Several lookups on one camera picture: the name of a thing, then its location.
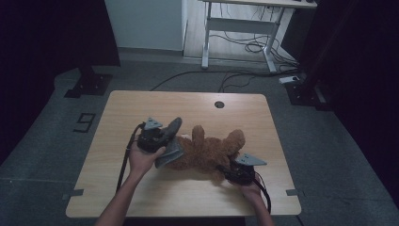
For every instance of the brown teddy bear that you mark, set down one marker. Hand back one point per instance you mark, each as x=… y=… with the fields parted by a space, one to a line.
x=207 y=153

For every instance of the person's left hand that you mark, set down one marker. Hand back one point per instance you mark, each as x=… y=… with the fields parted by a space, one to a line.
x=141 y=161

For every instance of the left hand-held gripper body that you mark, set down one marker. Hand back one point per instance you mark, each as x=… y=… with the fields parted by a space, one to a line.
x=150 y=141

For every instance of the white cabinet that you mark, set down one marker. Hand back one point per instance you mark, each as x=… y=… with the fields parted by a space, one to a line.
x=144 y=25

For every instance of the white power strip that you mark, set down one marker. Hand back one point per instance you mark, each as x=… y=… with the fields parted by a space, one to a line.
x=288 y=79

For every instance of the black stand base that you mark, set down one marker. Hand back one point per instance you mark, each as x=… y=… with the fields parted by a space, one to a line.
x=302 y=94
x=89 y=84

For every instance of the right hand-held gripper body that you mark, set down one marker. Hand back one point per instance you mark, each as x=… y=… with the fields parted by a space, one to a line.
x=243 y=174

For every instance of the grey fluffy cloth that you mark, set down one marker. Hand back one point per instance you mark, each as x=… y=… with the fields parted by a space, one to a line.
x=171 y=153

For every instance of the black curtain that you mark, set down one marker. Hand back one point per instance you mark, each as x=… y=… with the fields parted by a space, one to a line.
x=360 y=78
x=37 y=47

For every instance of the white desk frame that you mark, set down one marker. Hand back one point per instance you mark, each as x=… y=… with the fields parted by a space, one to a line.
x=238 y=25

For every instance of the person's right hand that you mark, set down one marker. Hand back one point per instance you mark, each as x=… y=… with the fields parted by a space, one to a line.
x=251 y=193

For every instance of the grey tape strip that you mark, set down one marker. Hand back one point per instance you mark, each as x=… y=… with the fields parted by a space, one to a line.
x=295 y=192

